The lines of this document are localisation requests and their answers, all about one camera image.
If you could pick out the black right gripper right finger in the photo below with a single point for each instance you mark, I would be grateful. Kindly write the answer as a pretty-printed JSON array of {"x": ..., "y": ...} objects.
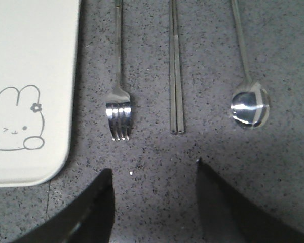
[{"x": 228, "y": 216}]

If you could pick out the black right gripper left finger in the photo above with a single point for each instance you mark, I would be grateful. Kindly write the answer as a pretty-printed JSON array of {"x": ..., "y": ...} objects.
[{"x": 89, "y": 218}]

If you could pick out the silver spoon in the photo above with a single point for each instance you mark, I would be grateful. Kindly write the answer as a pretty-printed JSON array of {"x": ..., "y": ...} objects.
[{"x": 250, "y": 104}]

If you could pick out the silver fork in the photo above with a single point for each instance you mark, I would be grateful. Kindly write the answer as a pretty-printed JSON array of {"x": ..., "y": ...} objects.
[{"x": 118, "y": 104}]

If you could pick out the beige rabbit serving tray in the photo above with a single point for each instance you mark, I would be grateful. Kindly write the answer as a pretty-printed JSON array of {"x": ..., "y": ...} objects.
[{"x": 38, "y": 52}]

